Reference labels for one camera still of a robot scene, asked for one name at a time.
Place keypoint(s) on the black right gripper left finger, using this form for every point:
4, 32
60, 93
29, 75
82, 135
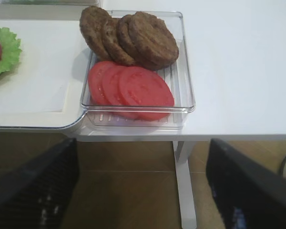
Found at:
37, 194

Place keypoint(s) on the green lettuce leaf on bun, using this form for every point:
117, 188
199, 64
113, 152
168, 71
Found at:
10, 50

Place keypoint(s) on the clear patty and tomato container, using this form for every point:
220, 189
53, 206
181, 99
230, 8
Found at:
177, 77

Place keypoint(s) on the middle red tomato slice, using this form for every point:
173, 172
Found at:
110, 85

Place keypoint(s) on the white paper sheet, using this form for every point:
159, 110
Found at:
39, 82

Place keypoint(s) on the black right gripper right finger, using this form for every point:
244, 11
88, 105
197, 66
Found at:
246, 194

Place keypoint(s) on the front red tomato slice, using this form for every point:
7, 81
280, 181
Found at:
144, 88

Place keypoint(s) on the white table leg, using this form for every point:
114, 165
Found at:
182, 152

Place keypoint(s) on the cream metal serving tray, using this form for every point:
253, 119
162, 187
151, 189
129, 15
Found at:
72, 110

